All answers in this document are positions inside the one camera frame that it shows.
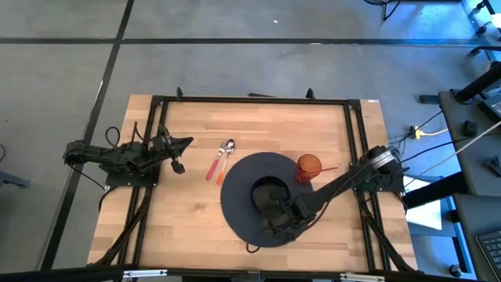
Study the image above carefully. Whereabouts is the yellow power cable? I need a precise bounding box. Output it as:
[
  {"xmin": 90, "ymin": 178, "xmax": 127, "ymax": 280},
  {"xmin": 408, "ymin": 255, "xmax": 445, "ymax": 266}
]
[{"xmin": 409, "ymin": 125, "xmax": 449, "ymax": 140}]

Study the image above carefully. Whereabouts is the small black device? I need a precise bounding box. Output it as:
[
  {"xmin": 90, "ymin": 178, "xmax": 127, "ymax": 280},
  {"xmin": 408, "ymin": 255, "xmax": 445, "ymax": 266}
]
[{"xmin": 463, "ymin": 120, "xmax": 479, "ymax": 138}]

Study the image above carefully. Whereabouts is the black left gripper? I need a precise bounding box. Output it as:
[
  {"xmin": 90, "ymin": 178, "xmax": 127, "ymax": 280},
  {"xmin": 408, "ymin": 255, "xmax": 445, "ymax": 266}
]
[{"xmin": 148, "ymin": 124, "xmax": 194, "ymax": 175}]

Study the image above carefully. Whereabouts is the office desk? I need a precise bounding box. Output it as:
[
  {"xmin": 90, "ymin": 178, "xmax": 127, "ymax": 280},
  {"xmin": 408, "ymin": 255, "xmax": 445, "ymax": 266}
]
[
  {"xmin": 438, "ymin": 89, "xmax": 501, "ymax": 197},
  {"xmin": 453, "ymin": 193, "xmax": 501, "ymax": 282}
]

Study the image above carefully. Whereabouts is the white cable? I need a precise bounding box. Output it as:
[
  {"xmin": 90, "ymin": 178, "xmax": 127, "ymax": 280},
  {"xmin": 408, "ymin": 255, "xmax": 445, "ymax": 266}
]
[{"xmin": 406, "ymin": 121, "xmax": 501, "ymax": 181}]

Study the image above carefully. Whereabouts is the spoon with orange handle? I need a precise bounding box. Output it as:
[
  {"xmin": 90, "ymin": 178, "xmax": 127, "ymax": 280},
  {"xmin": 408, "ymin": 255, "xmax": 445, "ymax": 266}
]
[{"xmin": 216, "ymin": 139, "xmax": 236, "ymax": 186}]

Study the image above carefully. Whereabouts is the black flat device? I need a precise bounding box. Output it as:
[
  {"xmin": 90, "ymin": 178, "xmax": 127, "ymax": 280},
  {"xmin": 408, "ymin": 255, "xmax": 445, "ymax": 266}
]
[{"xmin": 478, "ymin": 92, "xmax": 501, "ymax": 122}]

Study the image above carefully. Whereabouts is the computer keyboard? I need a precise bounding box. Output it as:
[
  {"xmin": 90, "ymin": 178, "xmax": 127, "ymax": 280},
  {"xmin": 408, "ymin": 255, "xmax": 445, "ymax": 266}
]
[{"xmin": 475, "ymin": 230, "xmax": 501, "ymax": 281}]

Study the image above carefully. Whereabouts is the white sheet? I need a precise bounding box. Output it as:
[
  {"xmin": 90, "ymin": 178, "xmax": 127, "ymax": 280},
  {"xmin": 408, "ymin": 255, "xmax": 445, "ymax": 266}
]
[{"xmin": 405, "ymin": 179, "xmax": 443, "ymax": 231}]

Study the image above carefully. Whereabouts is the pink drinking straw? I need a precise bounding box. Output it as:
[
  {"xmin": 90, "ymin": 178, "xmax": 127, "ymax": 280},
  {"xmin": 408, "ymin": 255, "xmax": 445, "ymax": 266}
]
[{"xmin": 308, "ymin": 165, "xmax": 340, "ymax": 177}]

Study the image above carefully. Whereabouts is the silver metal bracket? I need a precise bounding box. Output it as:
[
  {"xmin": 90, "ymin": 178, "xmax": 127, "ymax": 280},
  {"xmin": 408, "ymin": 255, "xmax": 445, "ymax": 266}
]
[
  {"xmin": 122, "ymin": 269, "xmax": 168, "ymax": 279},
  {"xmin": 339, "ymin": 273, "xmax": 387, "ymax": 282}
]

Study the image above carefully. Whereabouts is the black aluminium table frame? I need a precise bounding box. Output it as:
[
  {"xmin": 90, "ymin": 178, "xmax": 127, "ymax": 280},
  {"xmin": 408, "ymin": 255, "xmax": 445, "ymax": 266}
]
[{"xmin": 0, "ymin": 86, "xmax": 501, "ymax": 282}]

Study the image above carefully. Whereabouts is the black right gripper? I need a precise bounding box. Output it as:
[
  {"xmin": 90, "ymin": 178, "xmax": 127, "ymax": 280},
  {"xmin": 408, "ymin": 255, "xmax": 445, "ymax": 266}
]
[{"xmin": 262, "ymin": 194, "xmax": 305, "ymax": 240}]

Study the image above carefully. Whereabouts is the black metal bar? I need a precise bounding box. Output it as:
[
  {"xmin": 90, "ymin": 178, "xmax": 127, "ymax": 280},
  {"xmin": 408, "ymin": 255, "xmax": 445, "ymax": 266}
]
[
  {"xmin": 456, "ymin": 60, "xmax": 501, "ymax": 103},
  {"xmin": 402, "ymin": 171, "xmax": 470, "ymax": 209}
]

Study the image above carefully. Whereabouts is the black bowl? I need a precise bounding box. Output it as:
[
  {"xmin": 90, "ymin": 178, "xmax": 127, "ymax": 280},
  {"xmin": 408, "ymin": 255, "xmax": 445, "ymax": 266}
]
[{"xmin": 250, "ymin": 175, "xmax": 293, "ymax": 215}]

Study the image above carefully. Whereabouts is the red faceted plastic tumbler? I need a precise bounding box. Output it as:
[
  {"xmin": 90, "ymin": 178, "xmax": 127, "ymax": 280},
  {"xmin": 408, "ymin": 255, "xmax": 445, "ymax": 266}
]
[{"xmin": 294, "ymin": 154, "xmax": 323, "ymax": 186}]

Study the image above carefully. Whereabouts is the dark round woven placemat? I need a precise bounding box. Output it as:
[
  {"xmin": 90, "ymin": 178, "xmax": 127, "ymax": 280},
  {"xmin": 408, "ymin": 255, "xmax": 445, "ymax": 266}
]
[{"xmin": 220, "ymin": 151, "xmax": 315, "ymax": 248}]

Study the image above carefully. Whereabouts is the fork with red handle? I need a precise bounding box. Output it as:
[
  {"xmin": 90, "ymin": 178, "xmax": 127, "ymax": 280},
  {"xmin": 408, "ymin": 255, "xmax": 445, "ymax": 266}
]
[{"xmin": 205, "ymin": 139, "xmax": 230, "ymax": 182}]

